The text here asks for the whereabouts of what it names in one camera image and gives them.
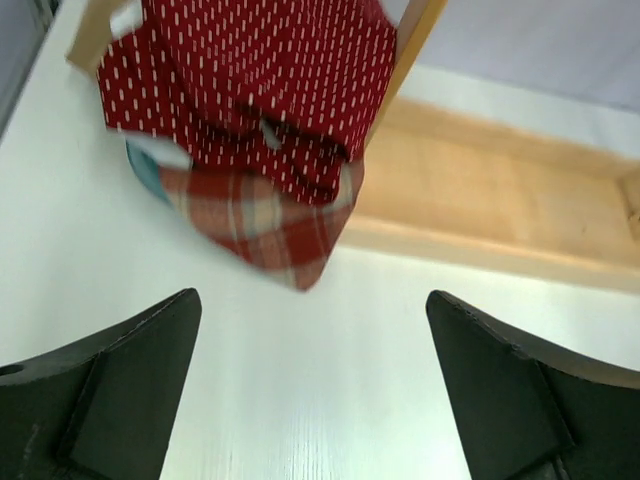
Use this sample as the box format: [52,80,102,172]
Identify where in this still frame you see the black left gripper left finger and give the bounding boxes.
[1,288,202,480]

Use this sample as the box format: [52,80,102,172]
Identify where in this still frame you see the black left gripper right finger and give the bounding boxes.
[426,291,639,479]

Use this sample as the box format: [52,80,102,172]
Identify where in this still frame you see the red plaid skirt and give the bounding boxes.
[158,161,364,291]

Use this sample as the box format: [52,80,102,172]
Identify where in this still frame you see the red polka dot skirt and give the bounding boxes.
[97,1,396,205]

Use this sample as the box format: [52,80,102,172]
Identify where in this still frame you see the small white skirt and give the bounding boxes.
[109,0,192,170]

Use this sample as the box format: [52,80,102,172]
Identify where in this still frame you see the wooden clothes rack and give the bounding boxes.
[67,1,639,292]

